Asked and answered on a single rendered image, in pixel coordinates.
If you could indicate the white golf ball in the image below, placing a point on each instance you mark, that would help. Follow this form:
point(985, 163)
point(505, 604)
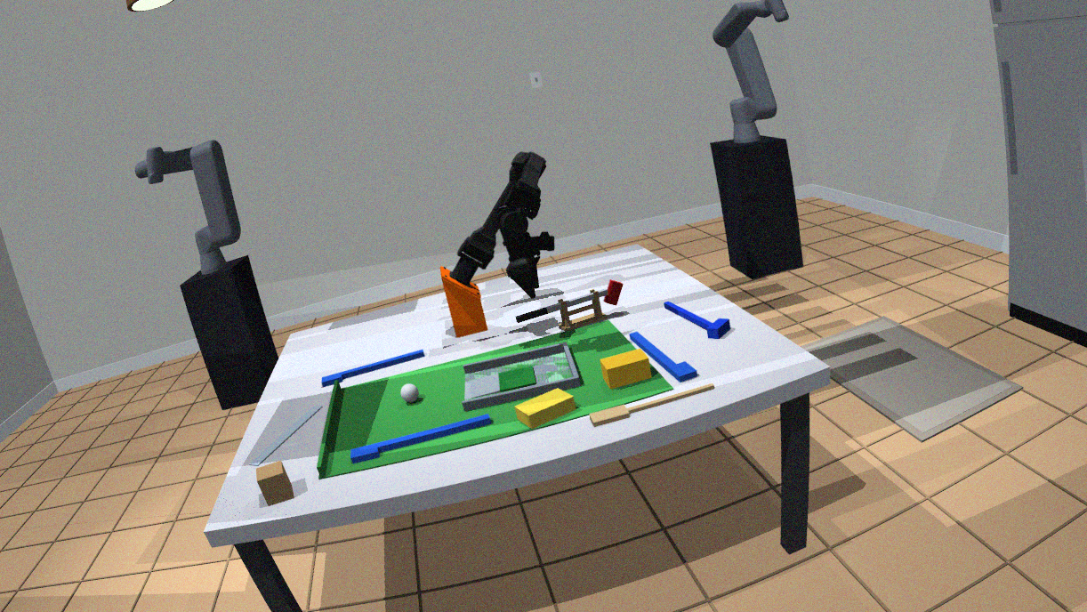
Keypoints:
point(409, 393)

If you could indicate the pale blue flat bar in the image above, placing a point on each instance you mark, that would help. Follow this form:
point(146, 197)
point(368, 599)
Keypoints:
point(278, 442)

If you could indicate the yellow rectangular block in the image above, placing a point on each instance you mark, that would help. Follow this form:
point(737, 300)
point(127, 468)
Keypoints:
point(625, 368)
point(542, 409)

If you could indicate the green flat mat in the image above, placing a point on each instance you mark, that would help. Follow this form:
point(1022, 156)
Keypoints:
point(374, 411)

